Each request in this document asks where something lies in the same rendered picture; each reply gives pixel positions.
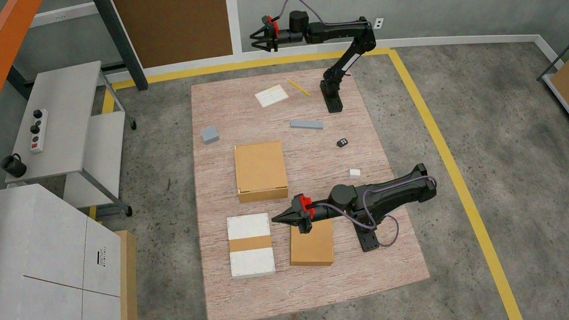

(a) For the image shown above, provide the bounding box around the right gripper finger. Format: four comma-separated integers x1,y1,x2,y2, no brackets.
251,36,271,52
250,25,268,40

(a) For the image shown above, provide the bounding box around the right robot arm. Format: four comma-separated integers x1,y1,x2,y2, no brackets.
288,11,376,110

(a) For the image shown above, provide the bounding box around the white box with tan tape band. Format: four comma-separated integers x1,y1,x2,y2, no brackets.
227,213,276,280

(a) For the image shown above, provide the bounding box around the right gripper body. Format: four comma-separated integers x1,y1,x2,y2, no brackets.
268,21,290,52

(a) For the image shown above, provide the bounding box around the small white cube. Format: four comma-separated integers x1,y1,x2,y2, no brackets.
348,169,360,179

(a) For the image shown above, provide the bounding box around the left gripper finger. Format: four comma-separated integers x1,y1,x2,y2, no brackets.
272,213,301,227
271,206,296,220

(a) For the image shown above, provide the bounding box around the black key fob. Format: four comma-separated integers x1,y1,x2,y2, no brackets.
337,138,348,147

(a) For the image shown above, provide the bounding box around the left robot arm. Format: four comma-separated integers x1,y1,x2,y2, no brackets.
291,163,437,252

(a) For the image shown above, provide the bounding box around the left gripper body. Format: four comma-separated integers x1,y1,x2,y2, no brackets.
294,193,328,234

